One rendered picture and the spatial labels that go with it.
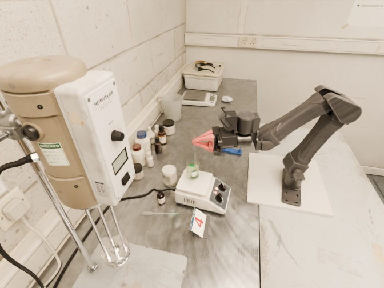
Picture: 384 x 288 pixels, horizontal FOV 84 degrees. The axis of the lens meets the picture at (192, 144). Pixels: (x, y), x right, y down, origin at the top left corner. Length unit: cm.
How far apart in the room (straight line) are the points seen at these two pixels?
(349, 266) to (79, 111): 85
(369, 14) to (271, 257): 187
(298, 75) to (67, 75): 204
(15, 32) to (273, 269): 95
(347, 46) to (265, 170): 139
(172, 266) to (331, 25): 197
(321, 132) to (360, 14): 148
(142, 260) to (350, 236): 71
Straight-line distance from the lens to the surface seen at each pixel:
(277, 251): 83
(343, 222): 100
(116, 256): 61
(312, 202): 98
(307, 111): 76
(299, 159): 87
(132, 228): 85
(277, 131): 76
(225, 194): 88
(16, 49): 72
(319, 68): 222
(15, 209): 73
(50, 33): 80
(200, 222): 82
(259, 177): 101
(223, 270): 76
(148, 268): 76
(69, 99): 28
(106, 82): 31
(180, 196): 84
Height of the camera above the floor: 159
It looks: 36 degrees down
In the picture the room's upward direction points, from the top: straight up
